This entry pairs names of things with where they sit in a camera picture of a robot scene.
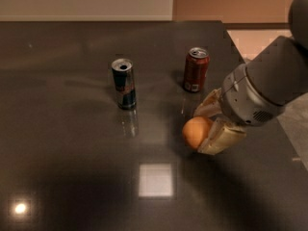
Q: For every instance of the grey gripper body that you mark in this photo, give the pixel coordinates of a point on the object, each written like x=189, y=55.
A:
x=245, y=98

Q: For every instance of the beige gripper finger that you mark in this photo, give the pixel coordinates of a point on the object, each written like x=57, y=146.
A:
x=223, y=134
x=210, y=105

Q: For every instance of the orange fruit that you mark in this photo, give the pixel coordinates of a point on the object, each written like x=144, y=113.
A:
x=196, y=130

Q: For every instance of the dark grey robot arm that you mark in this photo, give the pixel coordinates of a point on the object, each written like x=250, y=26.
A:
x=280, y=71

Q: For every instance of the red coke can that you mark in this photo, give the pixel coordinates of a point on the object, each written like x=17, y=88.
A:
x=196, y=66

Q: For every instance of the blue silver energy drink can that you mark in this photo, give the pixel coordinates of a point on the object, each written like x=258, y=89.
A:
x=123, y=73

